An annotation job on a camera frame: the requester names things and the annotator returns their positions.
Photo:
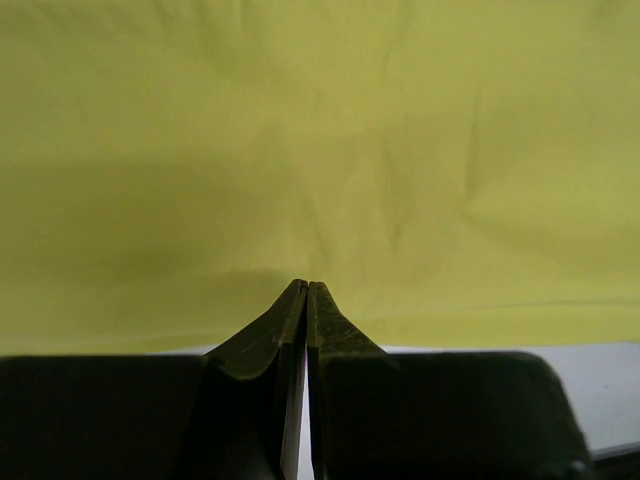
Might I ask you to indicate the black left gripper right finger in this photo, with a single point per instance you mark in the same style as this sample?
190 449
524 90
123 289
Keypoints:
451 415

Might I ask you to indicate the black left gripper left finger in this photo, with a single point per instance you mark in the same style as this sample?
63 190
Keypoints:
231 413

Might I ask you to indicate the yellow trousers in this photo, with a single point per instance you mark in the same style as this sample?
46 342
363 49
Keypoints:
459 173

